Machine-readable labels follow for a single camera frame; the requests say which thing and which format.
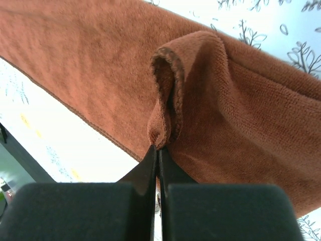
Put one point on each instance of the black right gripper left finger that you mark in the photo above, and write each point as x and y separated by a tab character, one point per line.
123	210

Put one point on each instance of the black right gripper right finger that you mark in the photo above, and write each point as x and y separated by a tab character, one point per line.
193	211

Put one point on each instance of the brown towel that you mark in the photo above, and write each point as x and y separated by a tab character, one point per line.
141	75

